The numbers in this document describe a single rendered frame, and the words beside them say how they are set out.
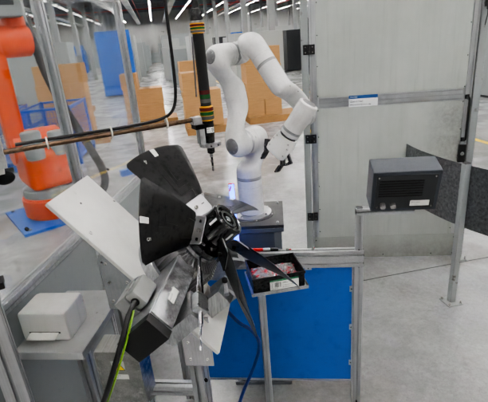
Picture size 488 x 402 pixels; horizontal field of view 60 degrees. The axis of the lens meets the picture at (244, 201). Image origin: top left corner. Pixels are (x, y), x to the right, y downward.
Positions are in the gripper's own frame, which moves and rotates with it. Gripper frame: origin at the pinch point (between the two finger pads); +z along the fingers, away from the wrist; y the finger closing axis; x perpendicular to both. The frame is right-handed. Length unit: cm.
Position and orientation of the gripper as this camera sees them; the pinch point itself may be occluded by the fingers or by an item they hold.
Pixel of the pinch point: (269, 163)
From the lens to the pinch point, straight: 185.6
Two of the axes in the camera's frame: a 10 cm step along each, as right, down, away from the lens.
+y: 6.4, 6.7, -3.8
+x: 6.0, -1.4, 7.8
